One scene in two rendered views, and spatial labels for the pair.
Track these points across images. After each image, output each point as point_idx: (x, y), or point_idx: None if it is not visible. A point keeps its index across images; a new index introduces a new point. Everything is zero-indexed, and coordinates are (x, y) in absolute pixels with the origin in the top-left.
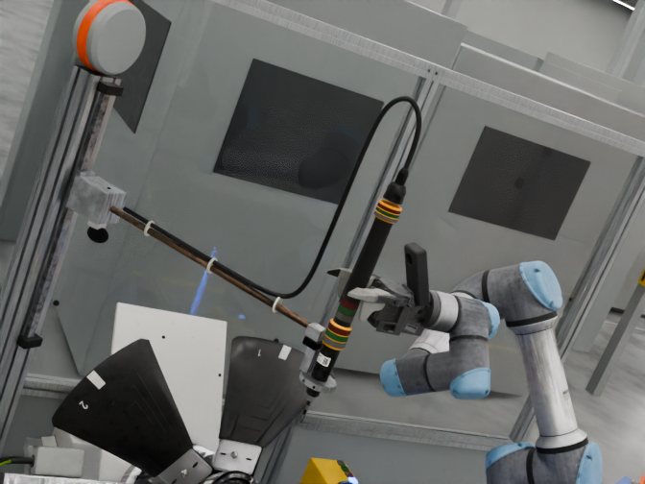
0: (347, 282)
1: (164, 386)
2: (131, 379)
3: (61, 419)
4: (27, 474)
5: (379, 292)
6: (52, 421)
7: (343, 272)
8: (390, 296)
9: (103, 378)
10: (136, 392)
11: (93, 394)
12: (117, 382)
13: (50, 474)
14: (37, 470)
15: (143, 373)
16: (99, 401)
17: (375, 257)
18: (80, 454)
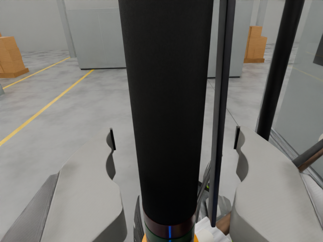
0: (210, 165)
1: (203, 187)
2: (207, 172)
3: (204, 175)
4: (197, 192)
5: (80, 188)
6: (204, 174)
7: (242, 141)
8: (32, 234)
9: (209, 164)
10: (203, 180)
11: (206, 170)
12: (207, 170)
13: (206, 206)
14: (206, 199)
15: (208, 172)
16: (204, 175)
17: (122, 34)
18: (217, 212)
